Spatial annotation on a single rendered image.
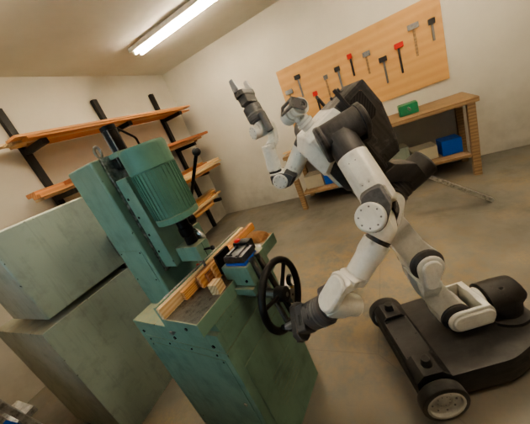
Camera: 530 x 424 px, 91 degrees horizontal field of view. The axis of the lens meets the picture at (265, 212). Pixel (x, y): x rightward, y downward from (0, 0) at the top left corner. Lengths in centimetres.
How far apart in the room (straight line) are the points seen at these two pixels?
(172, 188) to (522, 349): 159
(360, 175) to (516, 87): 369
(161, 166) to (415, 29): 355
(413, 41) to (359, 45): 60
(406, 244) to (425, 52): 311
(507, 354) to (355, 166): 116
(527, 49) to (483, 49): 39
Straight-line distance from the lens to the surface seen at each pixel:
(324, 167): 95
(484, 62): 421
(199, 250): 111
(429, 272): 130
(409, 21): 407
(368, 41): 405
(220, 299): 104
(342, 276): 74
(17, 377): 340
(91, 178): 125
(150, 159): 101
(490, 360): 160
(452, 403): 158
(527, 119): 444
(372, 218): 69
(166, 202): 103
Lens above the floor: 143
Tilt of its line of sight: 19 degrees down
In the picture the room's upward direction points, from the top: 22 degrees counter-clockwise
